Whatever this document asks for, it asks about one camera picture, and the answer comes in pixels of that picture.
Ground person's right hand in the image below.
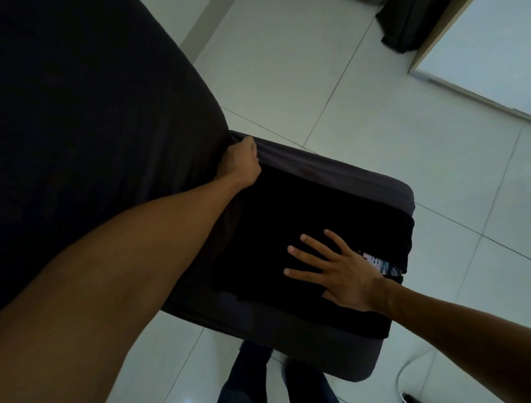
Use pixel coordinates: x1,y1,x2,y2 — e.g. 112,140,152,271
283,229,385,312

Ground person's left hand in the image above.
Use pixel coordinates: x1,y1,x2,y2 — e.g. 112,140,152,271
213,136,262,188

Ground black garment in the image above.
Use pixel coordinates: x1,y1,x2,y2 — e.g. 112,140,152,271
214,163,415,339

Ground person's left forearm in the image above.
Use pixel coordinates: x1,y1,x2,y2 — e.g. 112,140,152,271
0,172,246,403

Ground person's right forearm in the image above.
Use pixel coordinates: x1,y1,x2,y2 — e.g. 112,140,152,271
373,276,531,403

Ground dark grey ottoman cushion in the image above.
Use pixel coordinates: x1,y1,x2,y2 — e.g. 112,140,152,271
161,130,416,383

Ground person's blue jeans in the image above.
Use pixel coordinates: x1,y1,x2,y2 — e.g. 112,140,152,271
217,340,341,403

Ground dark grey sofa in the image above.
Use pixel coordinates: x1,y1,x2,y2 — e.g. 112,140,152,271
0,0,231,311

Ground black curtain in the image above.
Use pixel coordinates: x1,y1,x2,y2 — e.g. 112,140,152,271
375,0,455,55

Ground white cable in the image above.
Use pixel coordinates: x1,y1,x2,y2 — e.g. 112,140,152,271
396,351,437,395

